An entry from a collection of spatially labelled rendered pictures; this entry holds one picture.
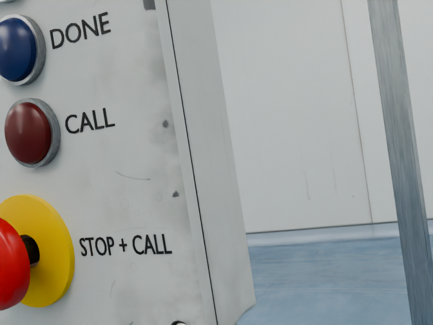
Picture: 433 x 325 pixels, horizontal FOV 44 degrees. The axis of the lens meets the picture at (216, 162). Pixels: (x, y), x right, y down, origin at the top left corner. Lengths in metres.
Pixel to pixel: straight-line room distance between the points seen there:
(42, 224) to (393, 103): 1.17
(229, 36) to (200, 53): 3.99
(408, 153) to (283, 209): 2.86
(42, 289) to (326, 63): 3.81
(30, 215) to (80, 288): 0.04
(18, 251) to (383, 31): 1.20
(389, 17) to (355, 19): 2.66
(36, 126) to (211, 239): 0.09
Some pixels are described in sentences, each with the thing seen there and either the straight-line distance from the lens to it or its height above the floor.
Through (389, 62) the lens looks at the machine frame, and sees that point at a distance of 1.35.
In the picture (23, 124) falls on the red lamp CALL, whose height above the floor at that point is 0.93.
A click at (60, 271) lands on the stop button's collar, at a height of 0.86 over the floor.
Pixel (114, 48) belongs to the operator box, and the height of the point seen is 0.95.
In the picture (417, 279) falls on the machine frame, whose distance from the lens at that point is 1.41.
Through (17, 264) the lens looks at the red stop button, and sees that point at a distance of 0.23.
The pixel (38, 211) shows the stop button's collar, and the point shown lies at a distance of 0.25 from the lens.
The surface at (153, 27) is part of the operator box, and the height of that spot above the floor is 0.95.
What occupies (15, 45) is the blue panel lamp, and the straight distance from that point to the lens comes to 0.24.
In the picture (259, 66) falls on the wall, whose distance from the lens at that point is 4.13.
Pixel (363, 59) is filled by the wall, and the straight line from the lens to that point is 3.98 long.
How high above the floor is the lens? 0.91
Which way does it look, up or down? 3 degrees down
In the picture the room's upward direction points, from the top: 9 degrees counter-clockwise
